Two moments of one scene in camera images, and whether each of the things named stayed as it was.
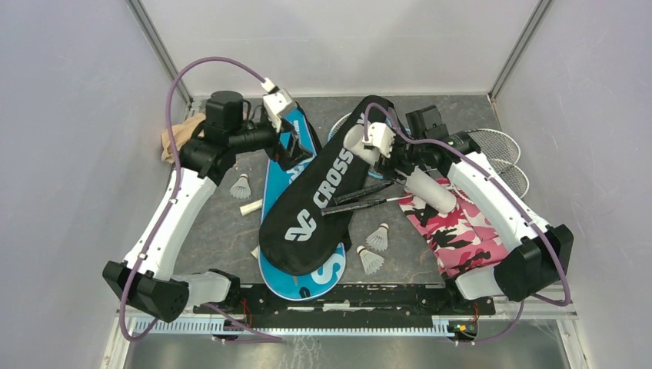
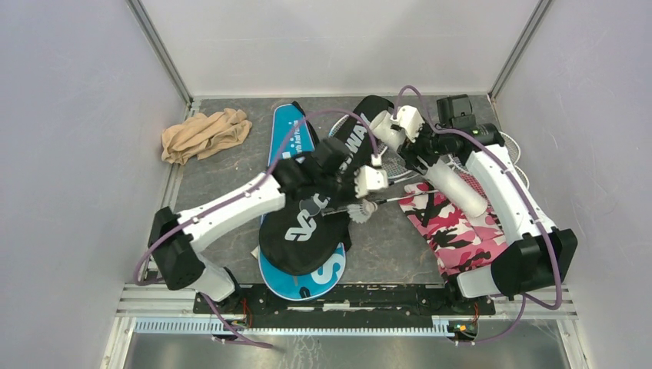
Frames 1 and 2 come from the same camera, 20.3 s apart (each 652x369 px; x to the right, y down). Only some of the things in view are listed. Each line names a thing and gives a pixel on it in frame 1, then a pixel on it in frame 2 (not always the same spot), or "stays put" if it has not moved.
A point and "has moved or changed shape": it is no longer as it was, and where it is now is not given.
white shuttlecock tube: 417,181 has moved or changed shape
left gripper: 294,152 to 351,195
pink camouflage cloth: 458,239 stays put
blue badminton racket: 337,124 stays put
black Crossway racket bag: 295,236 stays put
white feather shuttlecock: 378,239 to 360,212
